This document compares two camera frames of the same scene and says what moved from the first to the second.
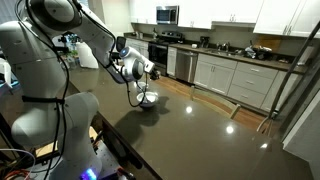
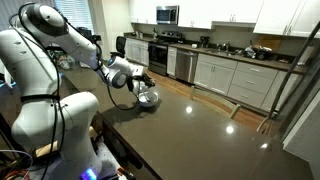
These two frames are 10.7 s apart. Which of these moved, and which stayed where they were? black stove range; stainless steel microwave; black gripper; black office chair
Moved: black gripper
Stayed: black office chair; black stove range; stainless steel microwave
